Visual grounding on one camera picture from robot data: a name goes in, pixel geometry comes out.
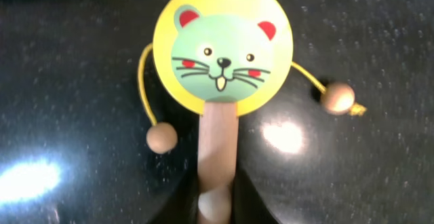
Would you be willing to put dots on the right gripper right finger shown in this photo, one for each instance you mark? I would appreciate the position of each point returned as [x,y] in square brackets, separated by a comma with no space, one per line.
[249,203]

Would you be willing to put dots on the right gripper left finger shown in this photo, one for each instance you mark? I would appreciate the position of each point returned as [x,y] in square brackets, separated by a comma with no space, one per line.
[183,203]

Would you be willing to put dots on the yellow wooden rattle drum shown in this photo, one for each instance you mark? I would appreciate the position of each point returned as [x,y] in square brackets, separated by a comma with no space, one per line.
[222,54]

